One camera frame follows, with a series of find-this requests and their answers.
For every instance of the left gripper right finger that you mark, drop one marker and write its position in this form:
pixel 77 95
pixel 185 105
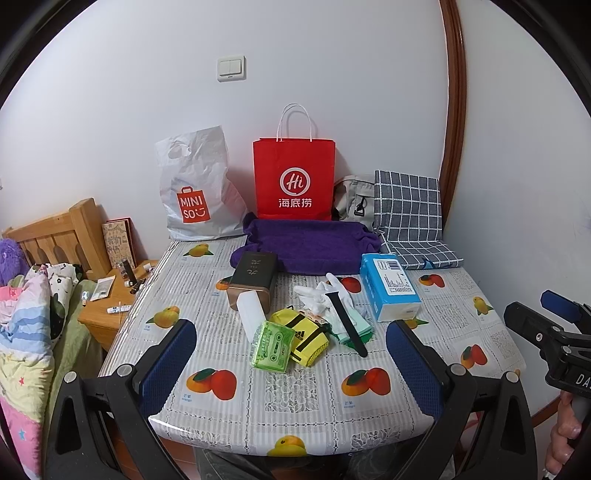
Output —
pixel 503 446

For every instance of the purple towel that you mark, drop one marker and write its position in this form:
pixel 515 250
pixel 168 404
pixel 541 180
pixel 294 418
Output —
pixel 309 247

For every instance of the white sponge block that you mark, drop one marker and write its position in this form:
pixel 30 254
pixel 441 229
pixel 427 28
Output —
pixel 250 312

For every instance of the yellow Adidas pouch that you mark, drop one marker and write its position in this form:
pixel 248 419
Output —
pixel 310 339

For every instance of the white packet on nightstand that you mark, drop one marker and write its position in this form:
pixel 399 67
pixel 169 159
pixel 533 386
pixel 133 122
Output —
pixel 102 288

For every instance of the white tube on nightstand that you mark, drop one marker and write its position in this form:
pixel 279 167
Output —
pixel 118 309

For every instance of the white Miniso plastic bag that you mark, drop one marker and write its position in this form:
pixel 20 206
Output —
pixel 199 200

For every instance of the grey checked cushion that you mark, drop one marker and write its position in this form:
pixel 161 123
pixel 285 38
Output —
pixel 409 222

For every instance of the colourful quilt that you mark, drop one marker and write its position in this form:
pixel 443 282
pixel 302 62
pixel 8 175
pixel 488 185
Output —
pixel 41 340

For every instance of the fruit print tablecloth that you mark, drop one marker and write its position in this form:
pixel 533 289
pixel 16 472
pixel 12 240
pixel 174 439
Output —
pixel 340 392

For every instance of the purple plush toy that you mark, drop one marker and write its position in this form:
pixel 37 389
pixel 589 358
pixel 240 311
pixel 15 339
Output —
pixel 12 261

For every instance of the blue tissue box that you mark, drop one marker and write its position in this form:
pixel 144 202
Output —
pixel 391 294

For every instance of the patterned notebook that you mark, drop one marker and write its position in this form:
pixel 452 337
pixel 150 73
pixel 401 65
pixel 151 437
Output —
pixel 117 235

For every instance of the wooden nightstand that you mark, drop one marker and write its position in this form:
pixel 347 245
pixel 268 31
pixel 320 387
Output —
pixel 104 326

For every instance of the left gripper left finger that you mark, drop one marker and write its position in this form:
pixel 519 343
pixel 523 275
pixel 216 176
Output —
pixel 79 444

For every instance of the dark gold tin box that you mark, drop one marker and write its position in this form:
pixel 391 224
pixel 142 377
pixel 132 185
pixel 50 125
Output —
pixel 256 271

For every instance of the wooden bed headboard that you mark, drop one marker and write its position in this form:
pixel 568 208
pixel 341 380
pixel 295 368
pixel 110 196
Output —
pixel 73 236

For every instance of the small dark bottle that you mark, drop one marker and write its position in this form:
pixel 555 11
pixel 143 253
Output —
pixel 130 281

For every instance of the person's right hand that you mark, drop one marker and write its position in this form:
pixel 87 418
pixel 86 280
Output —
pixel 567 428

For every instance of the white work gloves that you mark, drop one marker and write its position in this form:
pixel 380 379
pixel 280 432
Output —
pixel 317 303

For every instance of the beige grey backpack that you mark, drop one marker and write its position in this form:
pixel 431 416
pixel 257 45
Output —
pixel 354 200

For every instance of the brown wooden door frame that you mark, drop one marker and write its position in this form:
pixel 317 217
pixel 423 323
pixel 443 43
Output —
pixel 457 103

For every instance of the red Haidilao paper bag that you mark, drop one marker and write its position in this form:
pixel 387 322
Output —
pixel 294 177

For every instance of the white wall switch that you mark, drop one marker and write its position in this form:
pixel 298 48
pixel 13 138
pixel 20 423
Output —
pixel 231 68

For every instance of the green tissue pack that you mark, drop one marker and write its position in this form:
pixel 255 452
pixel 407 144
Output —
pixel 271 347

